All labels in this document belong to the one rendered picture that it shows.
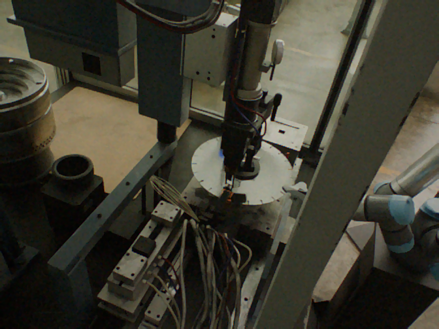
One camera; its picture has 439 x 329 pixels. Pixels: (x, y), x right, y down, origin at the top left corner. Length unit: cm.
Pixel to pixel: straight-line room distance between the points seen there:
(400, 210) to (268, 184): 37
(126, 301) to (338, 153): 83
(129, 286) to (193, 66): 56
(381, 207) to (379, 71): 82
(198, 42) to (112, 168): 82
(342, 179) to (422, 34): 11
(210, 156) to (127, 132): 52
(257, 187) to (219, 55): 51
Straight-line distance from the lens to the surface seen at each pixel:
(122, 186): 96
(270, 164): 122
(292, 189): 113
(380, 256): 138
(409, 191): 118
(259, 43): 78
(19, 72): 141
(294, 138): 146
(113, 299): 105
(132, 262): 100
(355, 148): 28
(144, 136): 159
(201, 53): 75
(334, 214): 32
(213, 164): 117
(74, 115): 174
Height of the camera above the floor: 172
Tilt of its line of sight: 41 degrees down
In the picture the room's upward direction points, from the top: 9 degrees clockwise
